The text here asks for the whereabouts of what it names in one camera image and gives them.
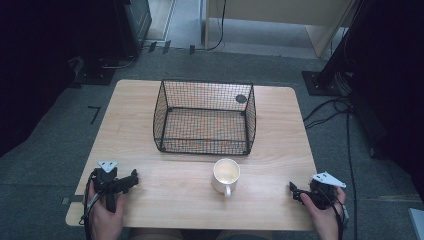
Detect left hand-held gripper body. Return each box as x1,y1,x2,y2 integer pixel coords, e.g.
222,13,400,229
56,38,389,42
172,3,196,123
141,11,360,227
90,160,129,214

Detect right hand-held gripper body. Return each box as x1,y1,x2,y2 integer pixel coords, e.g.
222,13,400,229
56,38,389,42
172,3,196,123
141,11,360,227
307,171,347,211

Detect white ceramic cup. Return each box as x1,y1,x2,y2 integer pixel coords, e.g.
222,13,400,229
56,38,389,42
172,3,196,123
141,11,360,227
210,157,241,198

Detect black wire mesh basket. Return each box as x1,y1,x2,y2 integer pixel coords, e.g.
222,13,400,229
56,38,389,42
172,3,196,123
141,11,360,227
152,79,257,156

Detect person's right hand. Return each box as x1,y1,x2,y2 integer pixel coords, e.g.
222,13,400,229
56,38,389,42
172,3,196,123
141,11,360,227
299,186,348,240

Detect person's left hand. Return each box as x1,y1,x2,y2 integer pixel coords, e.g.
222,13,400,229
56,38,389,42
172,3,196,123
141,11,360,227
85,181,128,240

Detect grey tape strip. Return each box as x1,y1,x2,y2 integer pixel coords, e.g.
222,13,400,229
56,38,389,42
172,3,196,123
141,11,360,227
61,195,85,205

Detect white flat object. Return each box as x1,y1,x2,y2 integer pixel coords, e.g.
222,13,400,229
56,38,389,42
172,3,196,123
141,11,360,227
408,207,424,240

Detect black cabinet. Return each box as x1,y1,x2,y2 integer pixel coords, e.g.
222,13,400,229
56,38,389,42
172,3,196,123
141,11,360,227
113,0,153,59

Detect light wooden furniture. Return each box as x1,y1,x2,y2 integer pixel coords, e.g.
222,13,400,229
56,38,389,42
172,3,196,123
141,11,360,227
203,0,359,58

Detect right hand-held gripper cable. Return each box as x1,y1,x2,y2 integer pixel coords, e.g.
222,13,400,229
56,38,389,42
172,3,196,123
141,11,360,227
313,188,350,240

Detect hand-held gripper cable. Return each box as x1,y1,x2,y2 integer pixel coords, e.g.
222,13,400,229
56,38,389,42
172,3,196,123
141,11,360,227
78,172,102,240
313,188,350,240

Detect left hand-held gripper cable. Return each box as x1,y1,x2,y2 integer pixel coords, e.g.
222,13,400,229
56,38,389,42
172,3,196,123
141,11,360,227
78,172,102,240

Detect long black floor cable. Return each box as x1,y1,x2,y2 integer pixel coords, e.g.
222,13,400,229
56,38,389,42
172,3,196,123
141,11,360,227
345,108,359,240

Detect looped black floor cables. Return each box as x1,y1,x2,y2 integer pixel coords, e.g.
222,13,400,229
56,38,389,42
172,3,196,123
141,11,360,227
302,95,352,130

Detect black flat base plate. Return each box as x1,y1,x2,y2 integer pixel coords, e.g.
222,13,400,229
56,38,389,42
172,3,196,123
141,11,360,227
69,56,120,90

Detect black stand with base plate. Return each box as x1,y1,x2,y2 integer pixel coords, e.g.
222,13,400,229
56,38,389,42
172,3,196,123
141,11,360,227
301,0,374,98

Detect black hanging cable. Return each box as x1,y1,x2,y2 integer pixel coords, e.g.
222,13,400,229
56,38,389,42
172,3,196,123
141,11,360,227
205,0,228,52

